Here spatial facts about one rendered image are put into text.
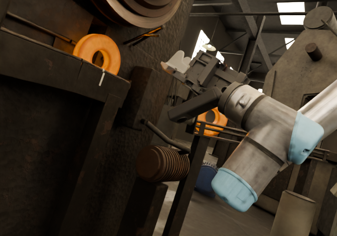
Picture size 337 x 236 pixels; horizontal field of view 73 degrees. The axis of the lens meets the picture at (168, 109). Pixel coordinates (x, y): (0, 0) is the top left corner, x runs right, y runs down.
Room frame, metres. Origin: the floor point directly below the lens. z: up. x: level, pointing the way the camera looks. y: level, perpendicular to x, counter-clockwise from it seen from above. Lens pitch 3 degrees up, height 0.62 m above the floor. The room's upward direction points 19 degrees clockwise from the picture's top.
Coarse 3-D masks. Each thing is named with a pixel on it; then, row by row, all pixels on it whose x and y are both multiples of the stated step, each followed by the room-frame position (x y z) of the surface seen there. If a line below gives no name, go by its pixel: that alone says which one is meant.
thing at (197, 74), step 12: (192, 60) 0.48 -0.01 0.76; (204, 60) 0.46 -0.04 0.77; (216, 60) 0.44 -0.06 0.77; (192, 72) 0.47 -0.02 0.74; (204, 72) 0.45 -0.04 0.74; (216, 72) 0.46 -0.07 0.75; (228, 72) 0.46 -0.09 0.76; (240, 72) 0.43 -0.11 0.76; (204, 84) 0.46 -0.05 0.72; (216, 84) 0.46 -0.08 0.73; (228, 84) 0.44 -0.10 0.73; (240, 84) 0.42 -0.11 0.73; (228, 96) 0.42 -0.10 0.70
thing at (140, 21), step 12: (96, 0) 0.66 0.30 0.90; (108, 0) 0.63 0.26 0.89; (180, 0) 0.86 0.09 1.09; (108, 12) 0.70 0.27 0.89; (120, 12) 0.67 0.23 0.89; (132, 12) 0.70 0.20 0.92; (168, 12) 0.83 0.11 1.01; (132, 24) 0.72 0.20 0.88; (144, 24) 0.76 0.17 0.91; (156, 24) 0.80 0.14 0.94
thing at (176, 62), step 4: (180, 52) 0.51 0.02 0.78; (176, 56) 0.52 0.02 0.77; (180, 56) 0.51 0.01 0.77; (172, 60) 0.52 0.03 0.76; (176, 60) 0.51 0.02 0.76; (180, 60) 0.51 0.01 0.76; (160, 64) 0.55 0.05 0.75; (164, 64) 0.53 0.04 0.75; (168, 64) 0.52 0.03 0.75; (172, 64) 0.52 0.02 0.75; (176, 64) 0.51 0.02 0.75; (180, 64) 0.51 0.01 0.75; (184, 64) 0.50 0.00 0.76; (164, 68) 0.52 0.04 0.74; (176, 68) 0.51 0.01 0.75; (180, 68) 0.50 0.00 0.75; (184, 68) 0.50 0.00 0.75; (188, 68) 0.50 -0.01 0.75; (184, 72) 0.49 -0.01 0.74
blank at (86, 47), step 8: (80, 40) 0.65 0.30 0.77; (88, 40) 0.64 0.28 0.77; (96, 40) 0.66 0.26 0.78; (104, 40) 0.68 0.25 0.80; (112, 40) 0.70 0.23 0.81; (80, 48) 0.63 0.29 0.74; (88, 48) 0.65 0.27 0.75; (96, 48) 0.67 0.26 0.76; (104, 48) 0.69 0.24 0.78; (112, 48) 0.71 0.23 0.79; (80, 56) 0.64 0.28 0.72; (88, 56) 0.65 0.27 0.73; (104, 56) 0.73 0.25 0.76; (112, 56) 0.72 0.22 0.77; (104, 64) 0.73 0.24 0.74; (112, 64) 0.73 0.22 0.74; (112, 72) 0.74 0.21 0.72
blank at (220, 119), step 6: (216, 108) 0.96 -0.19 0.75; (204, 114) 0.95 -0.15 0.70; (216, 114) 0.99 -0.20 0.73; (222, 114) 0.98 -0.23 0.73; (204, 120) 0.95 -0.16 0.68; (216, 120) 0.99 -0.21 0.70; (222, 120) 0.98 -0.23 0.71; (210, 126) 0.96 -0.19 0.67; (204, 132) 0.96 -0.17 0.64; (210, 132) 0.97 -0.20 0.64; (216, 132) 0.98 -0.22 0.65
